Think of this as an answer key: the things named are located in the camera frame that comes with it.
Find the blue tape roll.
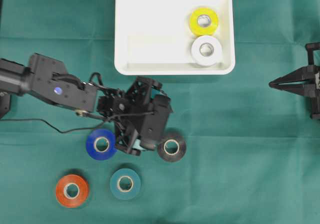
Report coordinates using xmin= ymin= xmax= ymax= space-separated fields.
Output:
xmin=86 ymin=129 xmax=116 ymax=160

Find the green tape roll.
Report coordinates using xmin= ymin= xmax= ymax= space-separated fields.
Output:
xmin=109 ymin=168 xmax=141 ymax=200

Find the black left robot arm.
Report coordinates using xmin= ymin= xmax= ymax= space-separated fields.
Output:
xmin=0 ymin=53 xmax=172 ymax=160

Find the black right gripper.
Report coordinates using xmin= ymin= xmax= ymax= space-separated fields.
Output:
xmin=269 ymin=42 xmax=320 ymax=120

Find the orange tape roll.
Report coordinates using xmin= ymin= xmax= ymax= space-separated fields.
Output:
xmin=55 ymin=174 xmax=90 ymax=208

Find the white plastic tray case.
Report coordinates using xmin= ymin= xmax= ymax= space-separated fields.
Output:
xmin=114 ymin=0 xmax=236 ymax=75

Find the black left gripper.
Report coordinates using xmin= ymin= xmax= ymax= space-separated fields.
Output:
xmin=97 ymin=76 xmax=163 ymax=156

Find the yellow tape roll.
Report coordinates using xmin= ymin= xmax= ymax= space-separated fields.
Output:
xmin=189 ymin=7 xmax=219 ymax=36

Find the black tape roll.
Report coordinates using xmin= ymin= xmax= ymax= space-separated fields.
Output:
xmin=157 ymin=132 xmax=187 ymax=162

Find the black camera cable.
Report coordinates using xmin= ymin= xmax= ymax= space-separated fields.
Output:
xmin=0 ymin=111 xmax=155 ymax=134

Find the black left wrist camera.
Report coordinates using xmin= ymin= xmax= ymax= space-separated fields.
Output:
xmin=139 ymin=94 xmax=172 ymax=150

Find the white tape roll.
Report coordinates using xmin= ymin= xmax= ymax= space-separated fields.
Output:
xmin=191 ymin=35 xmax=223 ymax=67

